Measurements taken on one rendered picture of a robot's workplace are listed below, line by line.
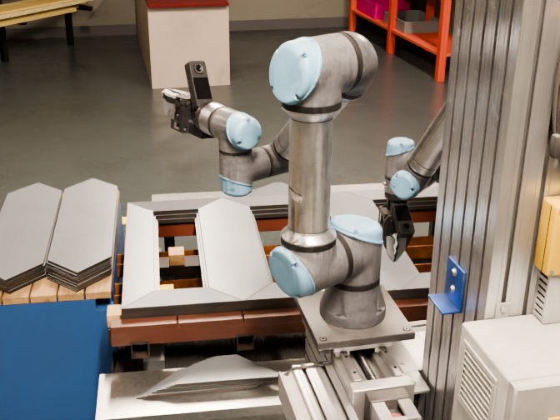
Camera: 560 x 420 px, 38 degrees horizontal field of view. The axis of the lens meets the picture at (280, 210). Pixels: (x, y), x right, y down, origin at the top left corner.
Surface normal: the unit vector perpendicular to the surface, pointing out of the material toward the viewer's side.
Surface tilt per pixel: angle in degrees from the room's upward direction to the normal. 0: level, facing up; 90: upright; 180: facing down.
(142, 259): 0
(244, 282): 0
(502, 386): 90
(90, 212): 0
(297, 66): 83
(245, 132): 90
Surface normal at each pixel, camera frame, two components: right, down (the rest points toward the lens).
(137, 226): 0.00, -0.91
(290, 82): -0.77, 0.12
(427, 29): 0.22, 0.40
